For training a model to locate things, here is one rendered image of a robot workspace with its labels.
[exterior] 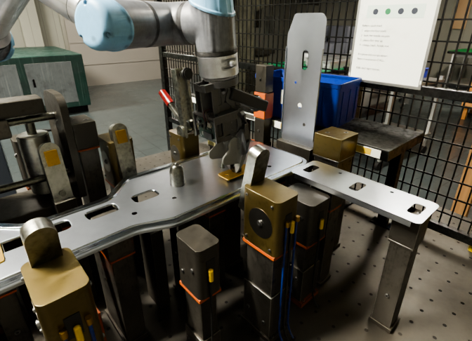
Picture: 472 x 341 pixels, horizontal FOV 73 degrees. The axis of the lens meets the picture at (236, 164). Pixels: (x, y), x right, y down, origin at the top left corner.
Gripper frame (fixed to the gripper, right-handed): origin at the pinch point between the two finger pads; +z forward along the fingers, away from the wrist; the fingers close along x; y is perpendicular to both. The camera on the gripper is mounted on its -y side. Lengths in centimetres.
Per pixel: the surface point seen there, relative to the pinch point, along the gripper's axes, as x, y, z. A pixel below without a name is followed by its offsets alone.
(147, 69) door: -691, -316, 111
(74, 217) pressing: -6.3, 33.3, -0.8
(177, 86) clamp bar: -20.1, 0.0, -14.8
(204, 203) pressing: 5.4, 13.2, 1.3
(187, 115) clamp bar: -19.5, -1.3, -7.0
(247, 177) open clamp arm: 11.3, 6.7, -3.9
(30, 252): 10.2, 41.1, -8.7
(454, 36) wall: -195, -802, 85
